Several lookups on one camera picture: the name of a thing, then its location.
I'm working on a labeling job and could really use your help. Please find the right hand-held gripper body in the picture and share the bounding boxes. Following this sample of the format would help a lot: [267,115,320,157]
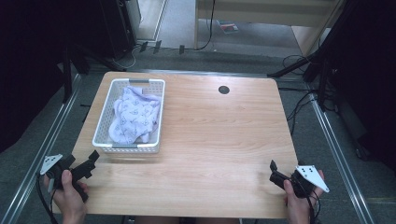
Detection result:
[289,164,331,199]

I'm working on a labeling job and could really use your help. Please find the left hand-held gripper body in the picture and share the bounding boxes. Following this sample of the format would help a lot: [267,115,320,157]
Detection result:
[39,153,90,203]

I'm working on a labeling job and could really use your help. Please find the person's right hand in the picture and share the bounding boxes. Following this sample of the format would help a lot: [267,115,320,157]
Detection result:
[282,169,325,224]

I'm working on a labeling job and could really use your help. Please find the person's left hand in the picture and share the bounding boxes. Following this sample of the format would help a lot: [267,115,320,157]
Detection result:
[43,169,90,224]

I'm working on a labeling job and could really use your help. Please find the white perforated plastic basket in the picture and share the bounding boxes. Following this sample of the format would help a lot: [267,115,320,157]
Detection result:
[92,77,166,155]

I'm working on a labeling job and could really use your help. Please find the white patterned cloth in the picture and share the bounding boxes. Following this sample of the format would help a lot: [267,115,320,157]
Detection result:
[107,85,163,145]

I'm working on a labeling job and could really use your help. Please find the black metal stand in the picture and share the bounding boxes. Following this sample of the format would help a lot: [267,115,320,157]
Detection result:
[60,43,127,105]
[266,0,362,112]

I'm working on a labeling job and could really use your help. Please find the black cabinet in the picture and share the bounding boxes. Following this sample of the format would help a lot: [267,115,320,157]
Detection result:
[98,0,143,61]

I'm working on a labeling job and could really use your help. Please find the book with red cover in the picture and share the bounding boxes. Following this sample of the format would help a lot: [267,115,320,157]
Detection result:
[217,20,240,35]

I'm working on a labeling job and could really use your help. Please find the aluminium floor rail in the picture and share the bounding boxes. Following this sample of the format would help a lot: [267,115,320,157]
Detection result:
[306,82,376,224]
[0,74,82,224]

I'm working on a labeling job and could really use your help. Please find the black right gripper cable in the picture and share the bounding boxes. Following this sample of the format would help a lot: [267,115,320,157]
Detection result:
[297,180,322,224]

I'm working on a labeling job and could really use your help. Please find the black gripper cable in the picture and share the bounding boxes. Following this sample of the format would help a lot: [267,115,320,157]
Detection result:
[297,180,322,224]
[35,173,61,224]

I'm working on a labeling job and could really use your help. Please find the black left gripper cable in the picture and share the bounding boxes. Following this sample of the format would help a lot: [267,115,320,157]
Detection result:
[35,173,61,224]

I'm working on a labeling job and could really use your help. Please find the black floor cables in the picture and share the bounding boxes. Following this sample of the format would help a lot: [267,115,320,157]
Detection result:
[277,54,339,136]

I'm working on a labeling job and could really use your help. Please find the black hanging cable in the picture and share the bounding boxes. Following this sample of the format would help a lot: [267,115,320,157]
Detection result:
[193,0,217,51]

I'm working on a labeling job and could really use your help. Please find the light wooden furniture frame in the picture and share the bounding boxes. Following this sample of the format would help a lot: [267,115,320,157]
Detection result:
[193,0,345,57]

